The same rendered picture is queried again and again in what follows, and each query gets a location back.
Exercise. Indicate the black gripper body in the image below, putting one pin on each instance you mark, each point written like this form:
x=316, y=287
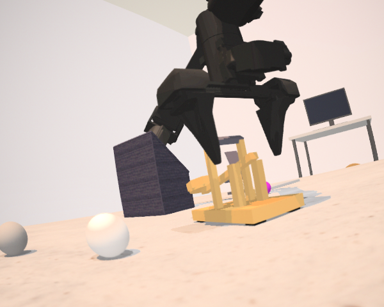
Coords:
x=181, y=82

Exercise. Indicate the yellow wooden catapult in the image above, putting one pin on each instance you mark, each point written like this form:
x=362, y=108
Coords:
x=253, y=209

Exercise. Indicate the beige ball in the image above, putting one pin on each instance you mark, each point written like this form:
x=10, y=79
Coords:
x=13, y=238

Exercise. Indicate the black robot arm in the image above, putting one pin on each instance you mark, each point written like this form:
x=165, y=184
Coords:
x=254, y=57

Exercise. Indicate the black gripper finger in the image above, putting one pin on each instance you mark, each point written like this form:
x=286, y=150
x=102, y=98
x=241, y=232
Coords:
x=272, y=119
x=195, y=111

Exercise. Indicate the white ball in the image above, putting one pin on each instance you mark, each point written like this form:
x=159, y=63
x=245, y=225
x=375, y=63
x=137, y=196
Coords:
x=107, y=235

